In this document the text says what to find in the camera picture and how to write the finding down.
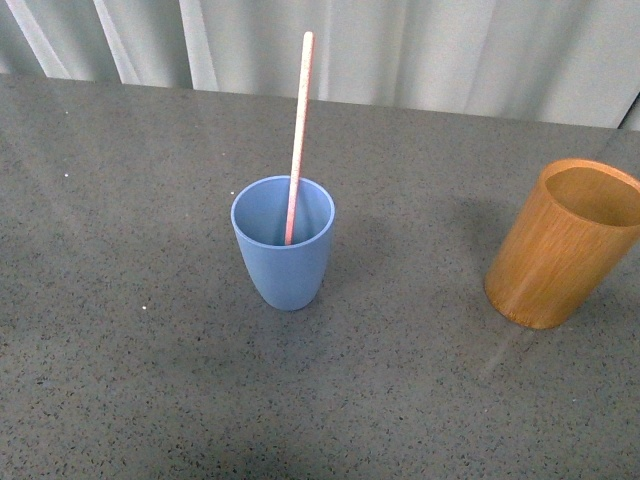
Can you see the blue plastic cup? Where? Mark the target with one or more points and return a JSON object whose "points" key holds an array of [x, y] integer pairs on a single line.
{"points": [[287, 277]]}

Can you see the pink chopstick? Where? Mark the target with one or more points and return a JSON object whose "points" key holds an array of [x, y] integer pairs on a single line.
{"points": [[299, 132]]}

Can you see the wooden bamboo chopstick holder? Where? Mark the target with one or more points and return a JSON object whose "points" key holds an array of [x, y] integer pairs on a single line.
{"points": [[579, 220]]}

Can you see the white pleated curtain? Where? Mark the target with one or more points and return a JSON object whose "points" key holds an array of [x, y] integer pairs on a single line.
{"points": [[571, 62]]}

